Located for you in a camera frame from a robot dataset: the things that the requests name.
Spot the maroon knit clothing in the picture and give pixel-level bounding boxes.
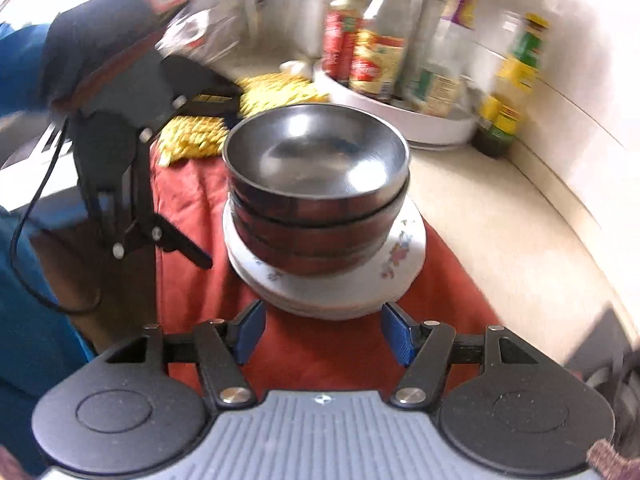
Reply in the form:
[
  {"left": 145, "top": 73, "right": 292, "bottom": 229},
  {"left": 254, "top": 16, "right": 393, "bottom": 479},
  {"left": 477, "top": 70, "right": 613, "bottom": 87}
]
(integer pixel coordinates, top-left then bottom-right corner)
[{"left": 585, "top": 437, "right": 640, "bottom": 480}]

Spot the red label sauce bottle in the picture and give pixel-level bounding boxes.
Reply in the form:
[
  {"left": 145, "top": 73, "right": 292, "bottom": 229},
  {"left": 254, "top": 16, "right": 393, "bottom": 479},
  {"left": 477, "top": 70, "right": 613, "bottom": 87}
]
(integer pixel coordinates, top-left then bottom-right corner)
[{"left": 322, "top": 0, "right": 373, "bottom": 87}]

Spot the black cable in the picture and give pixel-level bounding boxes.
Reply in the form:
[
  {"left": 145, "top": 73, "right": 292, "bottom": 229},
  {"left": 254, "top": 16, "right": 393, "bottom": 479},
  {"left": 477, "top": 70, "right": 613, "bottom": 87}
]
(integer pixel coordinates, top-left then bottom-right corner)
[{"left": 10, "top": 112, "right": 103, "bottom": 317}]

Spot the green label sauce bottle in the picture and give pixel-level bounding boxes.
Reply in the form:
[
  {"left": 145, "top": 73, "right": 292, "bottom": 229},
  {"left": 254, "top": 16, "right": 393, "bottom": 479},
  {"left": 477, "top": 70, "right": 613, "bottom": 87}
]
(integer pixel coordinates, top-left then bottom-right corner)
[{"left": 407, "top": 0, "right": 481, "bottom": 118}]

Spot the person's blue clothing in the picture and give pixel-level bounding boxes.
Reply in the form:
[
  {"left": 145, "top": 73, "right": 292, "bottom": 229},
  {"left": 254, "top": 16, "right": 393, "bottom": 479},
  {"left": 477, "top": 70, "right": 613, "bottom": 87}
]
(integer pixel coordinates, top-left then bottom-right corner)
[{"left": 0, "top": 205, "right": 96, "bottom": 477}]

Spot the red cloth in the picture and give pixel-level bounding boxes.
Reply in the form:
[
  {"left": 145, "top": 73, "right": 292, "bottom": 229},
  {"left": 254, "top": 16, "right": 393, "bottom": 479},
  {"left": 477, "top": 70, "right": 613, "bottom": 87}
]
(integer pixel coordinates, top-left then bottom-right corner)
[{"left": 150, "top": 147, "right": 506, "bottom": 396}]

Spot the clear bottle handwritten white label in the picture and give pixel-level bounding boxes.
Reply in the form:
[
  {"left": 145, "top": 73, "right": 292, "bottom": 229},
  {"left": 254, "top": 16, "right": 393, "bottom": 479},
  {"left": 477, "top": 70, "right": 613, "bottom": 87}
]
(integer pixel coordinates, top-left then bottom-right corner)
[{"left": 400, "top": 0, "right": 442, "bottom": 82}]

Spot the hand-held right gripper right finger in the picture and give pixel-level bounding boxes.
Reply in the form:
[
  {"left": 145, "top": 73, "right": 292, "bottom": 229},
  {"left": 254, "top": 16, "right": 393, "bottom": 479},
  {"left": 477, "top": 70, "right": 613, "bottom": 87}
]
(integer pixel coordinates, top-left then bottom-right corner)
[{"left": 381, "top": 302, "right": 543, "bottom": 408}]

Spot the yellow chenille mop cloth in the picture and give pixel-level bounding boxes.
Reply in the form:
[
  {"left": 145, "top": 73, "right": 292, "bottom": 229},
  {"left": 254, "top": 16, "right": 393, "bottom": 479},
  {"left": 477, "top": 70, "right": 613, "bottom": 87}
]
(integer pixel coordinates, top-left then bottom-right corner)
[{"left": 157, "top": 72, "right": 328, "bottom": 167}]

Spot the vinegar bottle yellow red label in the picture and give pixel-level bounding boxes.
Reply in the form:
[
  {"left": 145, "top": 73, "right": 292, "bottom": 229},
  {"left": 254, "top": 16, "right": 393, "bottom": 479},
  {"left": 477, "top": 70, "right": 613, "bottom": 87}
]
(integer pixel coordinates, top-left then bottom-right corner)
[{"left": 349, "top": 0, "right": 408, "bottom": 102}]

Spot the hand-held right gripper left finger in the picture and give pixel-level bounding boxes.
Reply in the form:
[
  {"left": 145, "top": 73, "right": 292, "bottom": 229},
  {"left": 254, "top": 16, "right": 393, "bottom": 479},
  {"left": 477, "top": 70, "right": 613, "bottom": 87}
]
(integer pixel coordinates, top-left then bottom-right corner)
[{"left": 107, "top": 300, "right": 268, "bottom": 408}]

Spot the white floral plate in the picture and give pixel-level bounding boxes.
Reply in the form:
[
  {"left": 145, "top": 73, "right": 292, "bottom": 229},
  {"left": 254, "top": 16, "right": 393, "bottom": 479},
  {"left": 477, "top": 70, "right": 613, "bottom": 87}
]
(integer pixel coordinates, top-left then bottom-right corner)
[
  {"left": 227, "top": 260, "right": 426, "bottom": 309},
  {"left": 222, "top": 195, "right": 427, "bottom": 293},
  {"left": 250, "top": 290, "right": 406, "bottom": 322}
]

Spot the white round tray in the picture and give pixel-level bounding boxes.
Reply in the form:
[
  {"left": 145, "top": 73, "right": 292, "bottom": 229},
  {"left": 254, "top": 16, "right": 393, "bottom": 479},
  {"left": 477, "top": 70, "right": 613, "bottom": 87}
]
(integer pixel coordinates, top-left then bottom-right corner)
[{"left": 312, "top": 57, "right": 482, "bottom": 150}]

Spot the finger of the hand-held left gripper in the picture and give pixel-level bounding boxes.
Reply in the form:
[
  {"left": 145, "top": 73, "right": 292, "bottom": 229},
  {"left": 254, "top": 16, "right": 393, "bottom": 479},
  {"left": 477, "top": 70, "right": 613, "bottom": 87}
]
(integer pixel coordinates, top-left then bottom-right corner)
[
  {"left": 142, "top": 55, "right": 245, "bottom": 143},
  {"left": 77, "top": 160, "right": 215, "bottom": 271}
]

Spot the dark bottle yellow label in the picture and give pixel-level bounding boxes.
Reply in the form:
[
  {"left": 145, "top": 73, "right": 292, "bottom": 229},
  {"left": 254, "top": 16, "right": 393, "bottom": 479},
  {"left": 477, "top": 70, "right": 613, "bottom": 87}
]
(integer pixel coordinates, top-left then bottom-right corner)
[{"left": 472, "top": 14, "right": 548, "bottom": 157}]

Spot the stainless steel bowl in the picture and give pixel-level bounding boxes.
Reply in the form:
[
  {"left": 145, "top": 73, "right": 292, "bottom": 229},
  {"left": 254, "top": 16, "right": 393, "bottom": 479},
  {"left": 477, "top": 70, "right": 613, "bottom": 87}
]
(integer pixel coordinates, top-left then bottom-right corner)
[
  {"left": 221, "top": 103, "right": 412, "bottom": 206},
  {"left": 229, "top": 180, "right": 410, "bottom": 228},
  {"left": 250, "top": 245, "right": 381, "bottom": 277},
  {"left": 234, "top": 210, "right": 401, "bottom": 257}
]

